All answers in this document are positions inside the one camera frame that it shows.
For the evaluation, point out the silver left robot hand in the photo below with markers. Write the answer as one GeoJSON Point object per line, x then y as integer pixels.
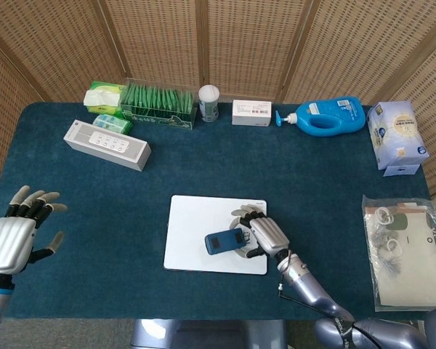
{"type": "Point", "coordinates": [9, 243]}

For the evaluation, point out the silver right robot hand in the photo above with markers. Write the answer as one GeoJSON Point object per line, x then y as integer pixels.
{"type": "Point", "coordinates": [270, 236]}

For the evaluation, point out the blue board eraser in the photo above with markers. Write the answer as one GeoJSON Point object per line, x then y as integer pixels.
{"type": "Point", "coordinates": [223, 241]}

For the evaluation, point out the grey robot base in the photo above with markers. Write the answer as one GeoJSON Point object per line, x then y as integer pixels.
{"type": "Point", "coordinates": [203, 334]}

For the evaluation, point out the white writing board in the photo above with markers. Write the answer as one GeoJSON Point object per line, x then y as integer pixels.
{"type": "Point", "coordinates": [192, 225]}

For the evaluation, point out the dark blue table mat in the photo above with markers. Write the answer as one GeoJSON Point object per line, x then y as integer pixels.
{"type": "Point", "coordinates": [210, 163]}

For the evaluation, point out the small white cardboard box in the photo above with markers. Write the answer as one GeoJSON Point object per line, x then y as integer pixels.
{"type": "Point", "coordinates": [250, 112]}

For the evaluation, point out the blue pump detergent bottle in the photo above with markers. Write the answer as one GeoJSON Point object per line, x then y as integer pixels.
{"type": "Point", "coordinates": [330, 116]}

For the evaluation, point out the white rectangular speaker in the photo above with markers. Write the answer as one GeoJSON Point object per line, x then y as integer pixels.
{"type": "Point", "coordinates": [105, 145]}

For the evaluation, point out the clear plastic bag with contents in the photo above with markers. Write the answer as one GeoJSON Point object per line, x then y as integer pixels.
{"type": "Point", "coordinates": [410, 261]}

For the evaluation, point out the white cylindrical canister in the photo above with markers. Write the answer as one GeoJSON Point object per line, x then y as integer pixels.
{"type": "Point", "coordinates": [209, 105]}

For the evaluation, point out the small green tissue pack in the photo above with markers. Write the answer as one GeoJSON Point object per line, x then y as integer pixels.
{"type": "Point", "coordinates": [112, 123]}

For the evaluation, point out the light purple tissue pack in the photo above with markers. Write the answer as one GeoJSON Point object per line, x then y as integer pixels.
{"type": "Point", "coordinates": [396, 134]}

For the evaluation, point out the green tissue pack, tissue out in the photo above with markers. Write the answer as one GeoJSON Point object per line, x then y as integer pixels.
{"type": "Point", "coordinates": [100, 98]}

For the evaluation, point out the clear box of green tea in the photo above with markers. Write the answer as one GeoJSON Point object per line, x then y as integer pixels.
{"type": "Point", "coordinates": [156, 107]}

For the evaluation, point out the bamboo folding screen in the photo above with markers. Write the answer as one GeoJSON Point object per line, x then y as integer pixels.
{"type": "Point", "coordinates": [240, 43]}

